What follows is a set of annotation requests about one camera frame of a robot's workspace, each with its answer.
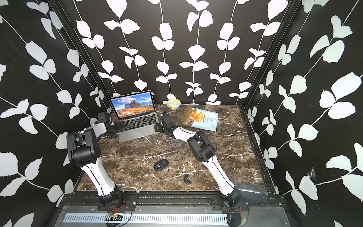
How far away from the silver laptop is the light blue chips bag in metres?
0.24

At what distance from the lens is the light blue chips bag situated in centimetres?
109

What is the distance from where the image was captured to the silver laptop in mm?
1027
